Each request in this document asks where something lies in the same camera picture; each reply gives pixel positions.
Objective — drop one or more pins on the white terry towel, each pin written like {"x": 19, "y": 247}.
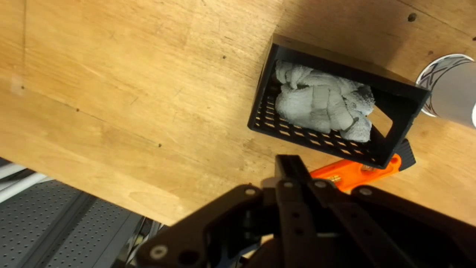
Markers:
{"x": 306, "y": 106}

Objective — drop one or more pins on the grey perforated metal plate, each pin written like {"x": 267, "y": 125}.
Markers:
{"x": 59, "y": 228}

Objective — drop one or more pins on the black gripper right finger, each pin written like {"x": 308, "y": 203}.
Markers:
{"x": 386, "y": 233}

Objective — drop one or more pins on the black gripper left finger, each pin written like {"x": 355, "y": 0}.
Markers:
{"x": 290, "y": 218}

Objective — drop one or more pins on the orange and black level tool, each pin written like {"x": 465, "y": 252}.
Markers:
{"x": 346, "y": 173}

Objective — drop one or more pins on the white paper cup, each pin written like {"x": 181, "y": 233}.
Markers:
{"x": 455, "y": 94}

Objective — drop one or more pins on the black perforated box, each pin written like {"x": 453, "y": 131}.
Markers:
{"x": 346, "y": 70}

